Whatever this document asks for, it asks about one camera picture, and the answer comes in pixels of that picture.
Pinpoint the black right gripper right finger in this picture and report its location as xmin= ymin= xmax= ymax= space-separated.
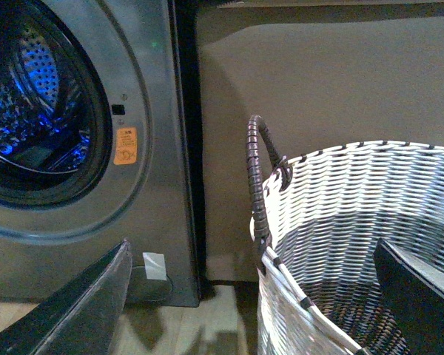
xmin=374 ymin=239 xmax=444 ymax=354

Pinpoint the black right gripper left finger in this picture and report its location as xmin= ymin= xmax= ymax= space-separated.
xmin=0 ymin=240 xmax=132 ymax=354

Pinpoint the grey front-load washing machine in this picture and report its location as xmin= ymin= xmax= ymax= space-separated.
xmin=0 ymin=1 xmax=201 ymax=307

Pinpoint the white tape strip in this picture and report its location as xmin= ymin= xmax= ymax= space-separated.
xmin=142 ymin=252 xmax=167 ymax=281

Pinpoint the white woven laundry basket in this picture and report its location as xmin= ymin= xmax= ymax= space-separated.
xmin=258 ymin=141 xmax=444 ymax=354

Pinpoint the orange warning sticker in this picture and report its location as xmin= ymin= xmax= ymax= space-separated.
xmin=113 ymin=127 xmax=138 ymax=166

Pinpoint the grey-brown cabinet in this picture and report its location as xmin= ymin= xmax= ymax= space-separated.
xmin=196 ymin=2 xmax=444 ymax=281

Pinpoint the dark wrapped basket handle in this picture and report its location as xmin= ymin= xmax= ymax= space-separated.
xmin=246 ymin=115 xmax=293 ymax=274

